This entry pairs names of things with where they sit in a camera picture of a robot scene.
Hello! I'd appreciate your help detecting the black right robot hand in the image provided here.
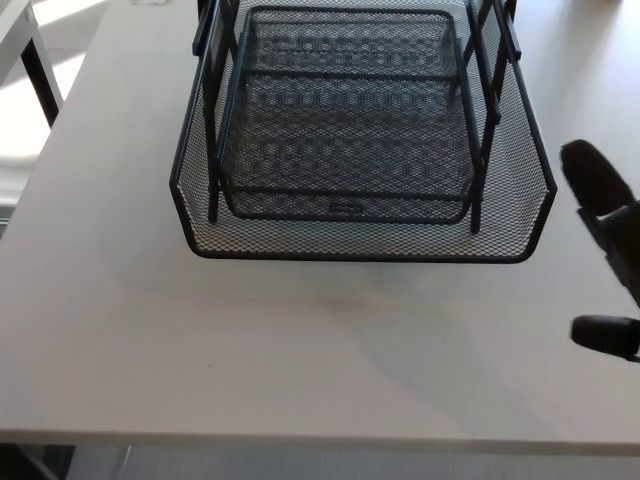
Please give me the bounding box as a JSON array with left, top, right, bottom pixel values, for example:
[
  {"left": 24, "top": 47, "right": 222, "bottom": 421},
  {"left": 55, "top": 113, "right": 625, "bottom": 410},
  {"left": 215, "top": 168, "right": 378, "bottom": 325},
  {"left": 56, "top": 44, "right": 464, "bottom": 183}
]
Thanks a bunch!
[{"left": 559, "top": 139, "right": 640, "bottom": 365}]

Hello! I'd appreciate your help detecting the large black mesh tray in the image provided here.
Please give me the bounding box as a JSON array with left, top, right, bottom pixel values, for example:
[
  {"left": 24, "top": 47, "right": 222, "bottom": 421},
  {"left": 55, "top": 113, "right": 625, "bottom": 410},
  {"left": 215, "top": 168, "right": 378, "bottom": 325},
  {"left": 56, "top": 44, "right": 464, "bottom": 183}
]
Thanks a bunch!
[{"left": 168, "top": 0, "right": 558, "bottom": 265}]

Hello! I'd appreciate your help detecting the silver desk leg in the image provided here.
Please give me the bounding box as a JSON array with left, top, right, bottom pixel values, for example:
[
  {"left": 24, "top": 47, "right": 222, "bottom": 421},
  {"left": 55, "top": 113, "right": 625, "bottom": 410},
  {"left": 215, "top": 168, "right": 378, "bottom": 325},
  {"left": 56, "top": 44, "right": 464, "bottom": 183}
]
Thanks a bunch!
[{"left": 115, "top": 444, "right": 136, "bottom": 480}]

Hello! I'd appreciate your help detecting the black mesh tray with label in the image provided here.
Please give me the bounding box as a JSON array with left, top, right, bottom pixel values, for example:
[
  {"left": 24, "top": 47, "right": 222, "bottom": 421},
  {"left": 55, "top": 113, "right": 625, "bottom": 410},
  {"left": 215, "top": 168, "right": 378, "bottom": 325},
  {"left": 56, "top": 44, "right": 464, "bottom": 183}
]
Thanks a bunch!
[{"left": 221, "top": 6, "right": 470, "bottom": 222}]

